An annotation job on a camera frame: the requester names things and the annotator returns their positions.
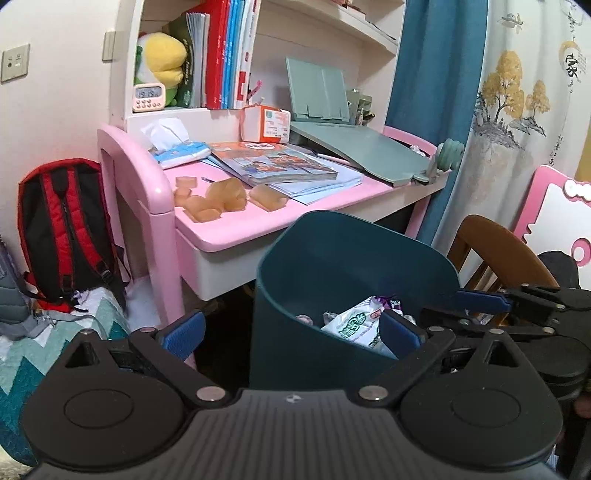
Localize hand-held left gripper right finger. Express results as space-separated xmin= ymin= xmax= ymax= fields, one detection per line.
xmin=358 ymin=308 xmax=528 ymax=409

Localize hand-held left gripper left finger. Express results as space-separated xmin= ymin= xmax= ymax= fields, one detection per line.
xmin=60 ymin=310 xmax=232 ymax=409

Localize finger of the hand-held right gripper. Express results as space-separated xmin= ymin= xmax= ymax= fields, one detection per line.
xmin=454 ymin=288 xmax=525 ymax=315
xmin=418 ymin=307 xmax=555 ymax=337

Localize white green snack packet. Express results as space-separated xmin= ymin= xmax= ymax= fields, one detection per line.
xmin=321 ymin=298 xmax=398 ymax=349

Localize dark teal trash bin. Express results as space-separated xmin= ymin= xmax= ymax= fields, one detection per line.
xmin=249 ymin=211 xmax=461 ymax=391

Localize crumpled white blue wrapper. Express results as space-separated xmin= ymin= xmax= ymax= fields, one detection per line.
xmin=372 ymin=295 xmax=403 ymax=315

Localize black seat wooden chair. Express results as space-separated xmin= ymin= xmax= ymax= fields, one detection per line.
xmin=447 ymin=213 xmax=561 ymax=291

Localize white desk drawer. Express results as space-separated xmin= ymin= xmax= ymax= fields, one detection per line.
xmin=177 ymin=231 xmax=296 ymax=301

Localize pink desk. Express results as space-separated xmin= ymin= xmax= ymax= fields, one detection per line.
xmin=97 ymin=124 xmax=455 ymax=324

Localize pink framed white board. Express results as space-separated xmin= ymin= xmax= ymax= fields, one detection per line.
xmin=512 ymin=165 xmax=591 ymax=278

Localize teal zigzag quilt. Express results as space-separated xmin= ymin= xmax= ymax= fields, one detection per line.
xmin=0 ymin=277 xmax=134 ymax=467

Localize stack of magazines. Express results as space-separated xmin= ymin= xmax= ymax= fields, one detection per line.
xmin=208 ymin=157 xmax=363 ymax=206

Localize red black backpack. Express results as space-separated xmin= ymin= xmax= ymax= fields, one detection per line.
xmin=17 ymin=158 xmax=132 ymax=315

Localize white tree print curtain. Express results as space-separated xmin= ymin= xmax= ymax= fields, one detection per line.
xmin=443 ymin=0 xmax=591 ymax=259

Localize purple grey backpack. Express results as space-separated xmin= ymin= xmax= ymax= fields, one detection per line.
xmin=0 ymin=235 xmax=58 ymax=340

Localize blue tissue pack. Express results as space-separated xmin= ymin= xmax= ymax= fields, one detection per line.
xmin=141 ymin=117 xmax=213 ymax=169

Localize grey-green tilting desk board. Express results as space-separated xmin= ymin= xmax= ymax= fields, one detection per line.
xmin=288 ymin=121 xmax=465 ymax=188

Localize colourful magazine stack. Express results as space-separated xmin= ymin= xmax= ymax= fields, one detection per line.
xmin=210 ymin=141 xmax=340 ymax=185

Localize orange white box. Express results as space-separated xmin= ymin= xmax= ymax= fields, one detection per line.
xmin=240 ymin=105 xmax=291 ymax=144

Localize grey-green desk organizer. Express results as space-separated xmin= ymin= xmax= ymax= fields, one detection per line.
xmin=346 ymin=88 xmax=374 ymax=127

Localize blue curtain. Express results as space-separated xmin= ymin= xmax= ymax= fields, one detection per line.
xmin=385 ymin=0 xmax=490 ymax=245

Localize small digital timer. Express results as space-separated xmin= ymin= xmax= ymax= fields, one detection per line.
xmin=133 ymin=83 xmax=166 ymax=113

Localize grey-green book stand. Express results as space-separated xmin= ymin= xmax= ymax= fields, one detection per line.
xmin=285 ymin=56 xmax=351 ymax=124

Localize yellow green plush toy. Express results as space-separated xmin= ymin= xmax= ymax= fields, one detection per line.
xmin=135 ymin=21 xmax=190 ymax=107

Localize white shelf unit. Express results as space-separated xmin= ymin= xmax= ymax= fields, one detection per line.
xmin=111 ymin=0 xmax=407 ymax=134

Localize row of upright books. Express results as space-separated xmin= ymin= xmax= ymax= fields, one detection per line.
xmin=185 ymin=0 xmax=262 ymax=110

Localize beige wall socket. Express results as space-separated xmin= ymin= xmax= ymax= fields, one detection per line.
xmin=0 ymin=44 xmax=31 ymax=83

